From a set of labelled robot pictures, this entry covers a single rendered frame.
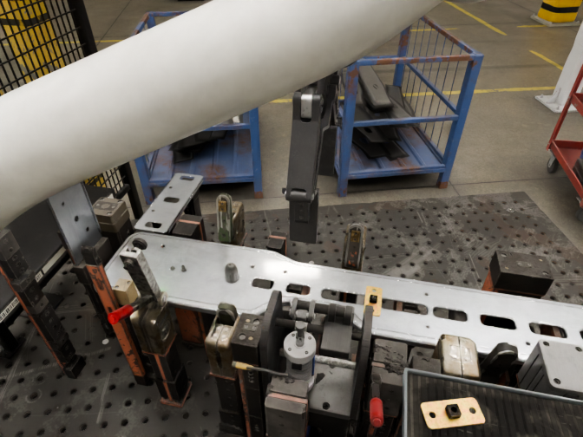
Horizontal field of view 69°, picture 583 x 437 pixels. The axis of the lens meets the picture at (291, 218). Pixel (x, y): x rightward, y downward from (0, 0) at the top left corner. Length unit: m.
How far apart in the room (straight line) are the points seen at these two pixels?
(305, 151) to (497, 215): 1.55
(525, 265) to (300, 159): 0.86
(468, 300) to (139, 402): 0.86
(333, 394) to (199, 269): 0.44
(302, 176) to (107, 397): 1.01
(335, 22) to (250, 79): 0.05
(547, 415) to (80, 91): 0.71
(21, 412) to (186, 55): 1.23
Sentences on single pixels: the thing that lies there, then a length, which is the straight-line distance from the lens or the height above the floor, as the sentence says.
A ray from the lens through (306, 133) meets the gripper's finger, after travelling 0.38.
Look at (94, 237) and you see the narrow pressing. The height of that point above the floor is 1.02.
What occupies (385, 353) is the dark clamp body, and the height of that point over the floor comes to 1.08.
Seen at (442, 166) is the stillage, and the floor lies 0.19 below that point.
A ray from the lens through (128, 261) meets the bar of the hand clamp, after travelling 0.85.
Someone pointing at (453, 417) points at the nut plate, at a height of 1.17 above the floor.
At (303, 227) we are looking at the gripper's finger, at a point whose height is 1.47.
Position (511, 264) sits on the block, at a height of 1.03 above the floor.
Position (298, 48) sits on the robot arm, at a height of 1.70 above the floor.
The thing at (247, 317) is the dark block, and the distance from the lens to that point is 0.82.
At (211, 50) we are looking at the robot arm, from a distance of 0.21.
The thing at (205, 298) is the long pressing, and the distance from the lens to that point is 1.02.
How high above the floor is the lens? 1.77
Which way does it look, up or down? 39 degrees down
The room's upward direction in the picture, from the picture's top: straight up
